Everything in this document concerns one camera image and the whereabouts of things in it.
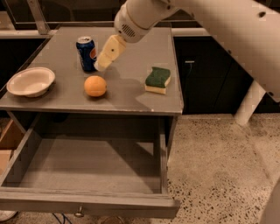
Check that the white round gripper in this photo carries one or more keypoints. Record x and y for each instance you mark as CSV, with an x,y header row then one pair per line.
x,y
130,25

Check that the blue pepsi can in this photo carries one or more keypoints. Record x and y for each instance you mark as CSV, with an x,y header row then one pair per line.
x,y
86,50

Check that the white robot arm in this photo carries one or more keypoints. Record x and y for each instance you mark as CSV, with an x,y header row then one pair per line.
x,y
224,169

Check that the grey cabinet with top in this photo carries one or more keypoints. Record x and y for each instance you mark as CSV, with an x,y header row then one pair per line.
x,y
118,90

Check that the open grey top drawer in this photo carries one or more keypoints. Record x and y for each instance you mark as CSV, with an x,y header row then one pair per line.
x,y
109,165

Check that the metal drawer knob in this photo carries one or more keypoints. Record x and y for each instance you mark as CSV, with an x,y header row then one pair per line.
x,y
79,213

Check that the orange fruit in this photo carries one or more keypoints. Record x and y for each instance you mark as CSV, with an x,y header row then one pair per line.
x,y
95,86

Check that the green yellow sponge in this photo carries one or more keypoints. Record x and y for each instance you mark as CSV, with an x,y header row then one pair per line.
x,y
158,80

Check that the white bowl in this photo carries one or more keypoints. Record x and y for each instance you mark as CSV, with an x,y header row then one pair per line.
x,y
31,82

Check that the glass railing with metal posts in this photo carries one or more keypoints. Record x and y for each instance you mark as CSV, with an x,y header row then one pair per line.
x,y
23,16

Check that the dark low cabinet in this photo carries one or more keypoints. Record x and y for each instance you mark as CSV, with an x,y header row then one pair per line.
x,y
211,81

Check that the wooden box at left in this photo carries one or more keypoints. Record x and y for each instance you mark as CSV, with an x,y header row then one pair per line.
x,y
9,141

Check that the white slanted support pole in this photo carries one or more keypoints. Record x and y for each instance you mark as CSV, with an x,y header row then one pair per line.
x,y
249,103

